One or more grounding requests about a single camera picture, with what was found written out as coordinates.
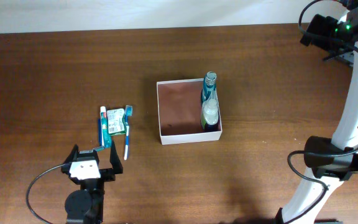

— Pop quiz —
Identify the black left camera cable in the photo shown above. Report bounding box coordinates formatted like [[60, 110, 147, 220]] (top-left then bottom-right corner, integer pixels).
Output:
[[25, 163, 65, 224]]

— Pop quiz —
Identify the teal mouthwash bottle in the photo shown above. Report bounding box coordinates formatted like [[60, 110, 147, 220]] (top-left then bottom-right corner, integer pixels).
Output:
[[201, 72, 217, 104]]

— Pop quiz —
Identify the green white toothpaste tube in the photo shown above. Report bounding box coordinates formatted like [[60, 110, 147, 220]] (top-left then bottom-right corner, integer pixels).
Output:
[[100, 106, 112, 148]]

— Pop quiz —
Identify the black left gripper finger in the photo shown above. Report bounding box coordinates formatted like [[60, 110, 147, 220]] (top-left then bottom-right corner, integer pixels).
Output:
[[110, 141, 123, 174], [63, 144, 78, 164]]

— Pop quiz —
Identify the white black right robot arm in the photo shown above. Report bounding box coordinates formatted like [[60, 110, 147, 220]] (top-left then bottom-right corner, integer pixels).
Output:
[[274, 1, 358, 223]]

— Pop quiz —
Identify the clear pump soap bottle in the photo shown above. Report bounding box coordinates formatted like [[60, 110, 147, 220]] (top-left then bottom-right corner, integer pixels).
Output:
[[200, 99, 219, 132]]

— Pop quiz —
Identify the blue white toothbrush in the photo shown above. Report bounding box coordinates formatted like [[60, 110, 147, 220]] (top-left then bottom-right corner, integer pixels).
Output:
[[124, 105, 133, 161]]

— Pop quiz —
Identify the white open cardboard box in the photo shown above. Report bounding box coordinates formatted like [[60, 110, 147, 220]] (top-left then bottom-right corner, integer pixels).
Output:
[[156, 78, 223, 145]]

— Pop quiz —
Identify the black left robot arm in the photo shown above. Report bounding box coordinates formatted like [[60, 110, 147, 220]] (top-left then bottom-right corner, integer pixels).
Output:
[[61, 144, 123, 223]]

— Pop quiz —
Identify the green Dettol soap pack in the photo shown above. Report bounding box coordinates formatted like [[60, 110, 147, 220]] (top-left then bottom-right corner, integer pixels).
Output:
[[107, 108, 126, 136]]

